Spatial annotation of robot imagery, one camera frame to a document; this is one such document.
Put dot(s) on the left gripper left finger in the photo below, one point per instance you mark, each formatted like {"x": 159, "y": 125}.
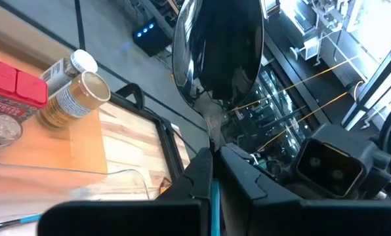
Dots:
{"x": 195, "y": 183}

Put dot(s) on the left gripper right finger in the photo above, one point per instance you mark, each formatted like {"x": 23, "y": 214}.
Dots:
{"x": 248, "y": 203}

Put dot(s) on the white lid bagel seasoning jar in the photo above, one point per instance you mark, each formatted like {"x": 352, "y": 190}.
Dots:
{"x": 82, "y": 60}

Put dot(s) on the dark all-purpose seasoning jar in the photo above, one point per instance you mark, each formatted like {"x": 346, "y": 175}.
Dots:
{"x": 2, "y": 129}

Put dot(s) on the red lid spice jar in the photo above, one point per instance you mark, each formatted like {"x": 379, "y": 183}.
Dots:
{"x": 15, "y": 85}

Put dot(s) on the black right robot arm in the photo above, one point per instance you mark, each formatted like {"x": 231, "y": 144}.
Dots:
{"x": 346, "y": 141}

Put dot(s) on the orange snack packet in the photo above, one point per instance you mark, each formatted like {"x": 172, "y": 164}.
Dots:
{"x": 165, "y": 188}

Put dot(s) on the small clear plastic bin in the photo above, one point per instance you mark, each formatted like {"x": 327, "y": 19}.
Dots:
{"x": 67, "y": 196}

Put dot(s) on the black box blue LEDs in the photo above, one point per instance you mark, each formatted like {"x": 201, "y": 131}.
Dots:
{"x": 153, "y": 42}

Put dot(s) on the black metal table frame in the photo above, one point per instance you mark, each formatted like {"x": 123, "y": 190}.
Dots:
{"x": 169, "y": 147}

